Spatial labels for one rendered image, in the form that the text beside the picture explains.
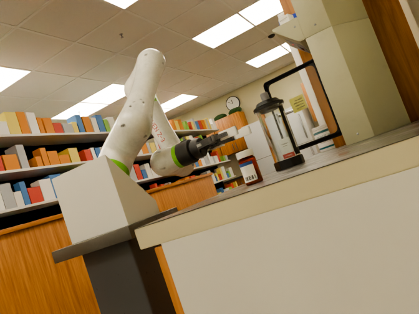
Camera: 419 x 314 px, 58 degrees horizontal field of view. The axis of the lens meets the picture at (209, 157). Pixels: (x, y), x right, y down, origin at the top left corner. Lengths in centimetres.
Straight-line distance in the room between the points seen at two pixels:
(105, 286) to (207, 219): 76
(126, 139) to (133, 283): 48
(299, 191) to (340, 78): 108
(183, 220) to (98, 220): 67
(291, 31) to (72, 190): 107
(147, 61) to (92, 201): 63
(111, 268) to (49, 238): 146
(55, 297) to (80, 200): 143
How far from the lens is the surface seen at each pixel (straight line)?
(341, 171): 57
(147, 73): 156
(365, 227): 58
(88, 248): 127
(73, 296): 280
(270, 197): 60
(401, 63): 200
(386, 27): 203
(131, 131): 133
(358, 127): 161
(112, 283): 133
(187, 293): 71
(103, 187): 127
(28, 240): 266
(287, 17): 180
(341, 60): 164
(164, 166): 145
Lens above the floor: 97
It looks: 4 degrees up
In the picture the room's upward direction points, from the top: 20 degrees counter-clockwise
